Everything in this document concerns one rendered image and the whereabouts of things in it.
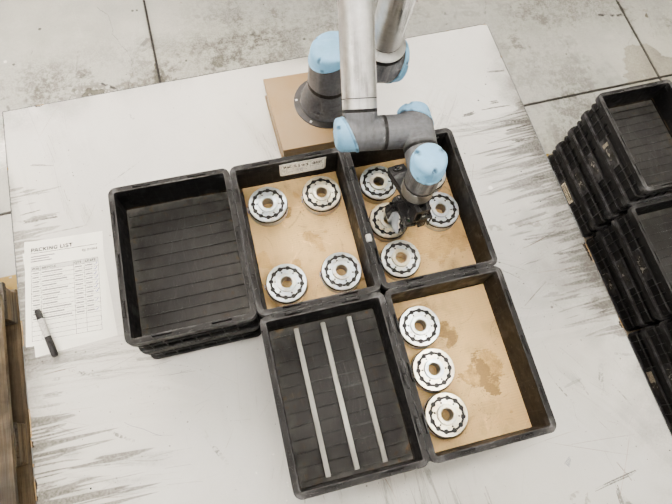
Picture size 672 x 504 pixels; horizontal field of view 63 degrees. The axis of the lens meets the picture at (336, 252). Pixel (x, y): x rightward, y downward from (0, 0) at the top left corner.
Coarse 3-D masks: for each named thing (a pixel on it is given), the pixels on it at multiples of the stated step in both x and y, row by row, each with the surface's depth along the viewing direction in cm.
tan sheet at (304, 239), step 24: (288, 192) 148; (288, 216) 146; (312, 216) 146; (336, 216) 146; (264, 240) 143; (288, 240) 143; (312, 240) 144; (336, 240) 144; (264, 264) 141; (312, 264) 141; (360, 264) 142; (264, 288) 138; (312, 288) 139; (360, 288) 140
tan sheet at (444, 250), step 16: (400, 160) 153; (448, 192) 151; (368, 208) 148; (416, 240) 145; (432, 240) 146; (448, 240) 146; (464, 240) 146; (432, 256) 144; (448, 256) 144; (464, 256) 145; (416, 272) 142; (432, 272) 143
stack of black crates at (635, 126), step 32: (608, 96) 196; (640, 96) 203; (576, 128) 212; (608, 128) 195; (640, 128) 203; (576, 160) 217; (608, 160) 197; (640, 160) 198; (576, 192) 220; (608, 192) 202; (640, 192) 187; (608, 224) 213
